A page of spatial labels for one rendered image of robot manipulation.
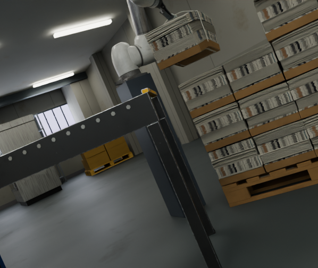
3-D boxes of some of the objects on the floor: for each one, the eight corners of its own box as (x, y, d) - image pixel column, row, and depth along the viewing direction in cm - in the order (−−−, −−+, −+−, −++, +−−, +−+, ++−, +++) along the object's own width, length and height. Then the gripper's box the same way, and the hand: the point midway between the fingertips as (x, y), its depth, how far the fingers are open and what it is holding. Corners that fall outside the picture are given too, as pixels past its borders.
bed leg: (225, 273, 140) (160, 119, 137) (227, 279, 134) (159, 120, 131) (212, 277, 141) (147, 125, 138) (213, 285, 135) (145, 126, 132)
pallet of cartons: (135, 155, 921) (124, 129, 917) (92, 175, 862) (81, 148, 859) (123, 158, 1004) (113, 134, 1000) (84, 176, 945) (73, 151, 942)
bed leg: (214, 229, 190) (166, 116, 187) (215, 233, 184) (166, 116, 181) (204, 233, 190) (156, 120, 187) (205, 237, 185) (156, 120, 182)
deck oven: (10, 209, 911) (-21, 141, 902) (52, 189, 969) (24, 125, 961) (17, 211, 777) (-20, 131, 768) (65, 188, 836) (32, 113, 827)
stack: (238, 186, 249) (194, 81, 245) (426, 131, 200) (374, -2, 196) (228, 208, 214) (176, 84, 210) (453, 147, 165) (391, -15, 161)
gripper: (141, -17, 197) (159, -10, 215) (155, 23, 197) (173, 27, 215) (151, -25, 193) (169, -17, 211) (166, 17, 193) (183, 21, 211)
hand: (170, 5), depth 212 cm, fingers open, 14 cm apart
